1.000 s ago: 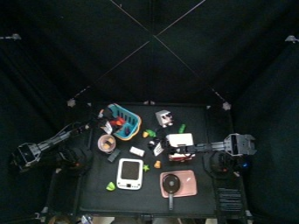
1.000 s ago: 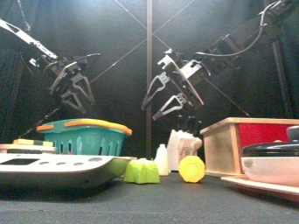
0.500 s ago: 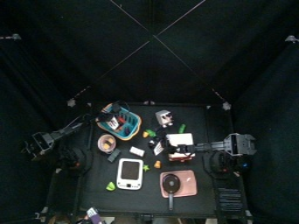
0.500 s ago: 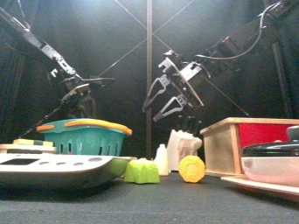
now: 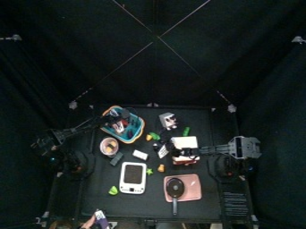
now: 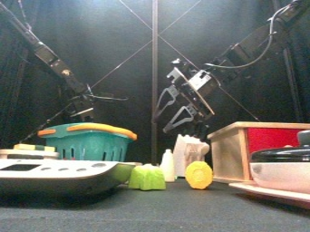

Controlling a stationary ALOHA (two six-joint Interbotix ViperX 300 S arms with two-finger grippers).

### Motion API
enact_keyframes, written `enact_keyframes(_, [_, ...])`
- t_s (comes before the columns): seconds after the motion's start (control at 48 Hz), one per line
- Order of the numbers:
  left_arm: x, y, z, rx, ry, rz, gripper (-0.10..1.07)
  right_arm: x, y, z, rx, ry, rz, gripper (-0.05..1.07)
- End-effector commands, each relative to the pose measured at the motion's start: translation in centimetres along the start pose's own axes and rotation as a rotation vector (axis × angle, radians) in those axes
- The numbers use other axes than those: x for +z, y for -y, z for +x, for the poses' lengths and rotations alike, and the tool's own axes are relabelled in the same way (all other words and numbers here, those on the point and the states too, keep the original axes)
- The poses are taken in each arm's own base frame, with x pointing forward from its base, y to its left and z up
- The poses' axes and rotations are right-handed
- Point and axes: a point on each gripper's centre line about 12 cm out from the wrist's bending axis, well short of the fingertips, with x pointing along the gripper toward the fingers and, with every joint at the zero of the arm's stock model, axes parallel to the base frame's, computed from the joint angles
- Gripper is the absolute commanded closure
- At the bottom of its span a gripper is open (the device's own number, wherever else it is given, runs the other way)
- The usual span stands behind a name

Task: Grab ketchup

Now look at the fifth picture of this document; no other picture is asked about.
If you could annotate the black toy frying pan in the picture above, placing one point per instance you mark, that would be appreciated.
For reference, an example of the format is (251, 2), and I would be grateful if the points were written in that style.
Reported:
(175, 188)

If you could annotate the person's brown haired head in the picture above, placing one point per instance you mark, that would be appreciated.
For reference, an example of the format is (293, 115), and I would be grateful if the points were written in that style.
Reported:
(59, 225)

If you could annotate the green toy pea pod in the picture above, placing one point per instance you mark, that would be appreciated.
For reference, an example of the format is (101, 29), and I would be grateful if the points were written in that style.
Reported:
(186, 131)

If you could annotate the black rectangular toy bar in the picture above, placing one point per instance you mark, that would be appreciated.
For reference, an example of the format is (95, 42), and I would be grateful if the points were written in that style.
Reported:
(116, 159)

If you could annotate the green toy vegetable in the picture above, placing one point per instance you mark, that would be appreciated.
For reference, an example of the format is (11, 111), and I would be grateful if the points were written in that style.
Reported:
(151, 137)

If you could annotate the teal basket orange rim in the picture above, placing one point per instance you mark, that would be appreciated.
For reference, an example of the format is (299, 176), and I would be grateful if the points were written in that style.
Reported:
(138, 131)

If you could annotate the purple white object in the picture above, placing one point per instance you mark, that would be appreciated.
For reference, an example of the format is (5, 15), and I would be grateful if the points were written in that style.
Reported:
(101, 218)

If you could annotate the white device with black screen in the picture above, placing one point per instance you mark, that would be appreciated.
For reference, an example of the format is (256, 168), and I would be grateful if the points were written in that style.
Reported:
(132, 178)

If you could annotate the pink tray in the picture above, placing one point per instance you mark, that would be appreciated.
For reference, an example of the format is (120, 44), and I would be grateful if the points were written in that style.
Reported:
(192, 186)

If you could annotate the white rectangular toy box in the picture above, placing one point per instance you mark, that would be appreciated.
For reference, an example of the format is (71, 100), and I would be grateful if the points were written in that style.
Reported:
(140, 154)

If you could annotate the yellow toy food piece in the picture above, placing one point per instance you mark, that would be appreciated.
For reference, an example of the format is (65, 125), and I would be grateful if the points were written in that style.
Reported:
(111, 145)

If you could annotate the green toy star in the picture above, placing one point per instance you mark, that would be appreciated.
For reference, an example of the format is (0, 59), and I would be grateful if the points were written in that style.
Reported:
(148, 171)

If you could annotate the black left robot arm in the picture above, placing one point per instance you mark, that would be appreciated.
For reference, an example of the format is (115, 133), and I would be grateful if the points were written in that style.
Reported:
(75, 130)

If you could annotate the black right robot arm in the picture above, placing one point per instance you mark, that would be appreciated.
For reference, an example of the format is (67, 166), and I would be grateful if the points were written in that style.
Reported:
(243, 147)

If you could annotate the person's hand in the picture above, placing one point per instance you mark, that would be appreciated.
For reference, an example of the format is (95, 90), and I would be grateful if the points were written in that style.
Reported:
(89, 222)

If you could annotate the grey frame corner bracket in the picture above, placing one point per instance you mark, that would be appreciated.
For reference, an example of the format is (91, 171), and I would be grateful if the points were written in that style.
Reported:
(151, 104)
(298, 39)
(72, 105)
(231, 108)
(15, 37)

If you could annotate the green toy lime wedge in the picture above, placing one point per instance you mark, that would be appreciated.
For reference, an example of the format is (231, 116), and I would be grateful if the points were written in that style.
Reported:
(113, 190)

